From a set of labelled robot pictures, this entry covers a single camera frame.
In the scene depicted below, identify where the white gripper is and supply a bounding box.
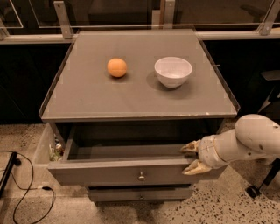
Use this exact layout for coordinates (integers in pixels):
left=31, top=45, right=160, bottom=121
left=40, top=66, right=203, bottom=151
left=179, top=135, right=228, bottom=175

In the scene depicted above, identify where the grey top drawer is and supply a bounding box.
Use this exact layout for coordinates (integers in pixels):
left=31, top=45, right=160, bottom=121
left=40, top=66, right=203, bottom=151
left=48, top=127, right=223, bottom=186

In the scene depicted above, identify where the grey drawer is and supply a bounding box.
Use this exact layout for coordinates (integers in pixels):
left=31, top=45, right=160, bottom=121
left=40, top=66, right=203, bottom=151
left=88, top=185, right=193, bottom=202
left=48, top=127, right=223, bottom=186

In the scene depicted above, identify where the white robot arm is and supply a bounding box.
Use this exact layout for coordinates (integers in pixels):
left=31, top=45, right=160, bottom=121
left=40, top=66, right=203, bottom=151
left=180, top=114, right=280, bottom=175

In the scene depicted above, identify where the grey drawer cabinet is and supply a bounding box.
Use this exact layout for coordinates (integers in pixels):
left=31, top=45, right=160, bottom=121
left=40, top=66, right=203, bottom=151
left=38, top=28, right=242, bottom=203

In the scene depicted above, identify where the grey bottom drawer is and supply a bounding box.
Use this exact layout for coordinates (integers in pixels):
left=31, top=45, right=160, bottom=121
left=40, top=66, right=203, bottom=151
left=88, top=185, right=193, bottom=202

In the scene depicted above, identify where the white bowl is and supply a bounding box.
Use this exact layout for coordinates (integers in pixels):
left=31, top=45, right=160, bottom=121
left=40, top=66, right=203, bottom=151
left=154, top=57, right=193, bottom=88

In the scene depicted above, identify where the black office chair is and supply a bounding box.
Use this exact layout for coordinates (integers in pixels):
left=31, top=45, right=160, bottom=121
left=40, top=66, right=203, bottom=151
left=245, top=69, right=280, bottom=200

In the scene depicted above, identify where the orange fruit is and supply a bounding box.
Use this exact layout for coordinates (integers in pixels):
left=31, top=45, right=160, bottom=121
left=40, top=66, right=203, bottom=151
left=107, top=58, right=127, bottom=78

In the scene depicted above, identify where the metal window rail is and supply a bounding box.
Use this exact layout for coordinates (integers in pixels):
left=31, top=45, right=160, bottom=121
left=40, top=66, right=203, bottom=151
left=0, top=28, right=280, bottom=45

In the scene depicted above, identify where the centre metal post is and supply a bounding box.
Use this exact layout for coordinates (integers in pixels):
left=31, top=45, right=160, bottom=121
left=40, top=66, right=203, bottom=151
left=151, top=0, right=176, bottom=29

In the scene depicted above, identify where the right metal bracket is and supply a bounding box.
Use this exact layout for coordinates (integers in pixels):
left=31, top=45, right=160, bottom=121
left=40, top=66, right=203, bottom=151
left=257, top=0, right=280, bottom=36

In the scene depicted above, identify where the metal bracket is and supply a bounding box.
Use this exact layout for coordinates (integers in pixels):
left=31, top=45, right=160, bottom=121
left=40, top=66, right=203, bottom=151
left=257, top=0, right=280, bottom=36
left=53, top=1, right=73, bottom=39

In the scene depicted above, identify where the black cable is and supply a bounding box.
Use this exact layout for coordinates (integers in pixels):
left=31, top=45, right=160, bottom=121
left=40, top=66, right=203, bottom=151
left=0, top=150, right=56, bottom=224

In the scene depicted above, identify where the left metal bracket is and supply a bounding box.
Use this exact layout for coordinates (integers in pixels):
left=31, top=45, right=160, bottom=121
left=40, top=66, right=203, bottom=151
left=53, top=1, right=73, bottom=39

